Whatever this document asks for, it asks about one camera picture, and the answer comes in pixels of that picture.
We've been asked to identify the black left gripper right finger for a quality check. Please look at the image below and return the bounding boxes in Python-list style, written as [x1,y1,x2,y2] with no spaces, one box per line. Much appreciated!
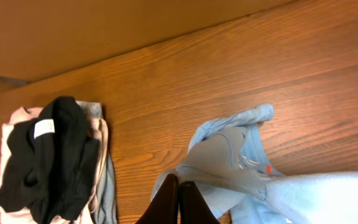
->
[179,181,219,224]

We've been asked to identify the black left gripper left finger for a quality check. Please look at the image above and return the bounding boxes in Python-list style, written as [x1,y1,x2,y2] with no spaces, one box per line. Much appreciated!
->
[136,174,178,224]

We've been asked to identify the light blue t-shirt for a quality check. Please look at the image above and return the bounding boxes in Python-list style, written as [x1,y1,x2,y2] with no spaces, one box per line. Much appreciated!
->
[150,103,358,224]

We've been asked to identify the grey-blue folded garment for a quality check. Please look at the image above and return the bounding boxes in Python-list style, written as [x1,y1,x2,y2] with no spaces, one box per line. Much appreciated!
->
[74,101,117,223]

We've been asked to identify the beige folded garment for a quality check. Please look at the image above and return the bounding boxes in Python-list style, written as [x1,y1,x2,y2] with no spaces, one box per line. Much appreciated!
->
[0,107,108,224]

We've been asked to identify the black folded garment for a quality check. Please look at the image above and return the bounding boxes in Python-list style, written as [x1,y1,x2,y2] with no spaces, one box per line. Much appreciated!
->
[0,96,99,223]

